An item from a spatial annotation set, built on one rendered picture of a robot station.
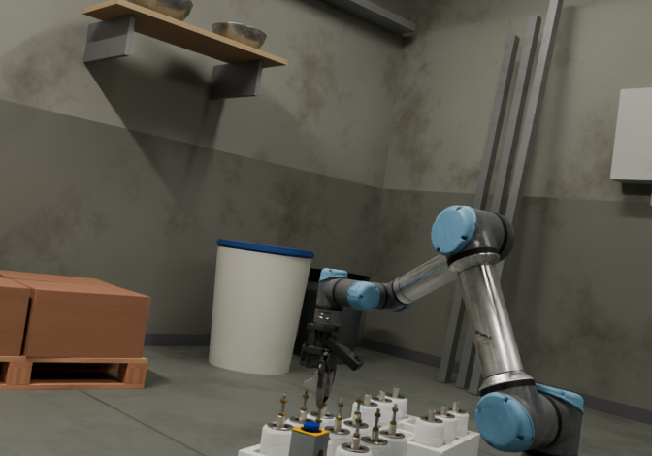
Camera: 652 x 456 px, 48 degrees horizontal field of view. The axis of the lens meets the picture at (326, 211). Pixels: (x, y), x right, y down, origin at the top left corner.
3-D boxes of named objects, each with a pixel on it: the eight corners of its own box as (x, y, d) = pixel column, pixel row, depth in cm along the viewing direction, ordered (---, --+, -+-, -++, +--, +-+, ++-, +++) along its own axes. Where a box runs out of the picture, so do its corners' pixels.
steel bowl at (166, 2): (166, 37, 437) (170, 14, 438) (203, 29, 410) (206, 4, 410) (108, 16, 411) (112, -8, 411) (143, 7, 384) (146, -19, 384)
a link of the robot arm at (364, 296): (392, 284, 194) (364, 279, 203) (361, 281, 187) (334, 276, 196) (388, 314, 194) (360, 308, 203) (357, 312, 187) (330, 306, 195)
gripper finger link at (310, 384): (302, 402, 200) (309, 368, 201) (322, 407, 197) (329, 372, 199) (298, 402, 197) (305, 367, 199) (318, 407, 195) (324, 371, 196)
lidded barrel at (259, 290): (254, 355, 482) (270, 244, 485) (318, 374, 440) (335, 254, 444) (179, 355, 439) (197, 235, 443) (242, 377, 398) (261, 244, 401)
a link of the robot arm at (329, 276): (334, 270, 196) (314, 266, 202) (329, 310, 195) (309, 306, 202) (356, 272, 201) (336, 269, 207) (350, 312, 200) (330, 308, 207)
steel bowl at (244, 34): (241, 61, 473) (244, 42, 474) (275, 56, 449) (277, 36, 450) (197, 47, 450) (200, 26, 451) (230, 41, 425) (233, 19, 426)
